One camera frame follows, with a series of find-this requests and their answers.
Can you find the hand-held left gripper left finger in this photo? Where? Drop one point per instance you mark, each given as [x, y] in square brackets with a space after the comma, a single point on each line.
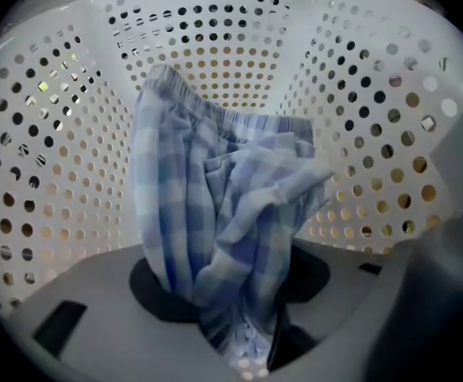
[108, 332]

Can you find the blue plaid clothes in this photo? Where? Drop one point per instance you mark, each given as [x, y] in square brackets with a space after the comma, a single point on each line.
[199, 181]

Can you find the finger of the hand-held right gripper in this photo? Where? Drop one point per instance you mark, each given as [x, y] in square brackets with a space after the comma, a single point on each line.
[434, 293]

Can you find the white plastic basket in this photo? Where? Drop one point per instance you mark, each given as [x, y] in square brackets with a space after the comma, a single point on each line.
[76, 173]

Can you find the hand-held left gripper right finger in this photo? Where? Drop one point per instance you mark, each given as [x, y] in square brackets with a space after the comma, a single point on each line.
[335, 313]

